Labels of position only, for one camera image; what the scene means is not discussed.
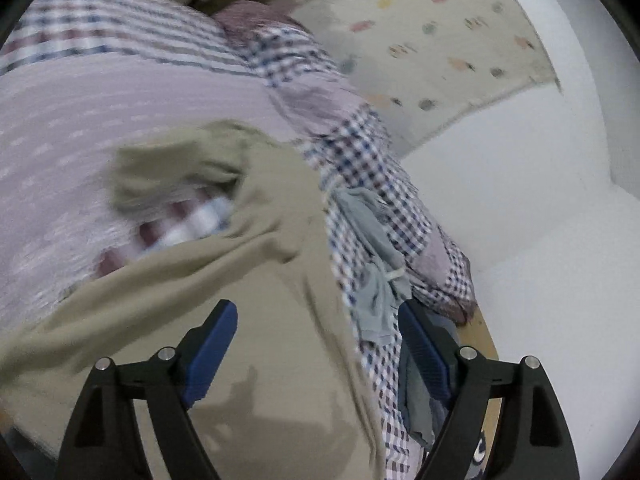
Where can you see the pink dotted checked bed sheet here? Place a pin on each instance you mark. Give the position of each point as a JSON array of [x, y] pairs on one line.
[[100, 110]]

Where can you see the cream dotted wall cloth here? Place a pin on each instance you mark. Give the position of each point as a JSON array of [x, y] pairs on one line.
[[425, 35]]

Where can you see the light blue garment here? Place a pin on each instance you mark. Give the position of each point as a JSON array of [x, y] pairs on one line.
[[370, 230]]

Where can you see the grey folded garment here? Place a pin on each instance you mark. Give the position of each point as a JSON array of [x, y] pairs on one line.
[[417, 410]]

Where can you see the wooden bed frame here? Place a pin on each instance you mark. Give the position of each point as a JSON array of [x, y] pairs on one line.
[[481, 332]]

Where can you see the beige garment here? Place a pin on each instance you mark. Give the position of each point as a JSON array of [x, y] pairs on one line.
[[280, 310]]

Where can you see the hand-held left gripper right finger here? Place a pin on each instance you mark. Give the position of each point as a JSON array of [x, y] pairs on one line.
[[425, 350]]

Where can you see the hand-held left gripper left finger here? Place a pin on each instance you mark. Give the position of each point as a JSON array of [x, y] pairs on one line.
[[215, 350]]

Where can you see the small-checked patchwork quilt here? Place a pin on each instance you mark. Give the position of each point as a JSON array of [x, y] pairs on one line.
[[360, 150]]

